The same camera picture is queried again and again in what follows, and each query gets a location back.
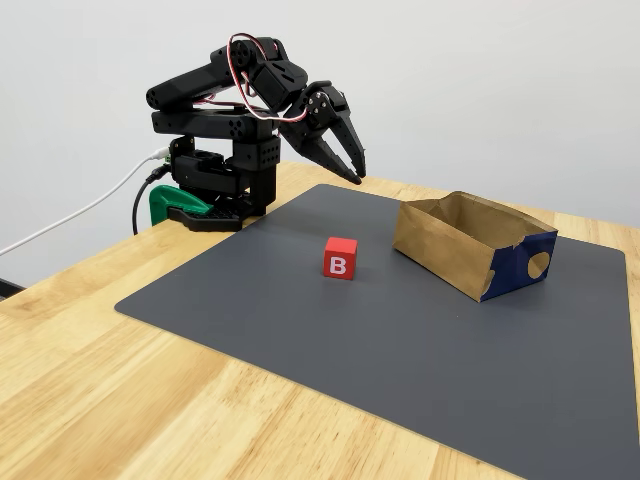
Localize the red letter cube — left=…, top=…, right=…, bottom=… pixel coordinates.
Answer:
left=322, top=236, right=359, bottom=282

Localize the brown paper box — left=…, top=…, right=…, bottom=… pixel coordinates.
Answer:
left=391, top=190, right=559, bottom=304

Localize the green table clamp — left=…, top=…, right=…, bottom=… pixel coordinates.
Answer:
left=148, top=184, right=215, bottom=226

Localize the dark grey mat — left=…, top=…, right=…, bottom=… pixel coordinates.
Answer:
left=113, top=183, right=640, bottom=480

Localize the red white servo wire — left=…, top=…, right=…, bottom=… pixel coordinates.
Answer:
left=227, top=33, right=346, bottom=137

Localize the white USB cable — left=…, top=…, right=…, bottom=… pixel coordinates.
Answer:
left=0, top=147, right=170, bottom=257

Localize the black power cable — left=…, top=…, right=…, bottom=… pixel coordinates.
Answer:
left=131, top=167, right=174, bottom=236

